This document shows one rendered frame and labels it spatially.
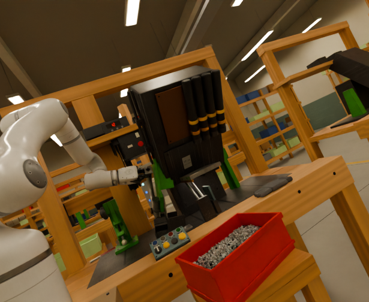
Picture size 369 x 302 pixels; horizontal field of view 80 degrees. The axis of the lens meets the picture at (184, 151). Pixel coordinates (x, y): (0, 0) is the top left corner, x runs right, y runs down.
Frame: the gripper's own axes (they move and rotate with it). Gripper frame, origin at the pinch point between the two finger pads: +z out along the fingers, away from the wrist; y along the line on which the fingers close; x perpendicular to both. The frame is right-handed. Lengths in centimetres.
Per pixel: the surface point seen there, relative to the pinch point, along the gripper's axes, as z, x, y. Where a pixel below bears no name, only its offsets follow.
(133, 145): -4.5, -3.0, 23.2
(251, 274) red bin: 18, -22, -70
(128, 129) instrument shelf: -6.1, -10.8, 29.2
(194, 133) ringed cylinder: 21.4, -29.8, -10.4
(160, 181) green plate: 5.0, -4.5, -12.3
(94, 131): -26.3, -8.8, 34.4
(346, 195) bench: 90, -7, -45
